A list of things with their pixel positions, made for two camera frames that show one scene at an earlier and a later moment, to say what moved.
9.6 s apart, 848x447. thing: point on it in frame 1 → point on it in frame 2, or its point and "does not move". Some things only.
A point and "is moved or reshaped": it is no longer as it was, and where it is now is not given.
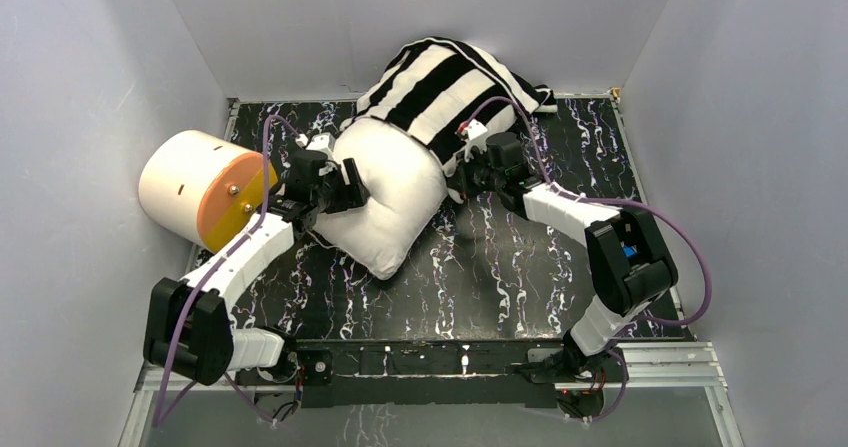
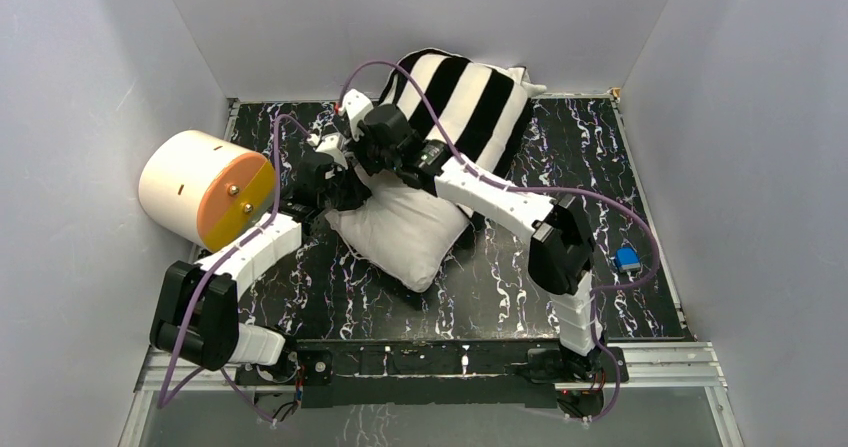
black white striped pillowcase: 446,94 is moved or reshaped
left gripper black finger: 355,193 does not move
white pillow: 406,184 is moved or reshaped
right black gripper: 459,178 → 356,147
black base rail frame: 429,372 does not move
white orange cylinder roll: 204,189 does not move
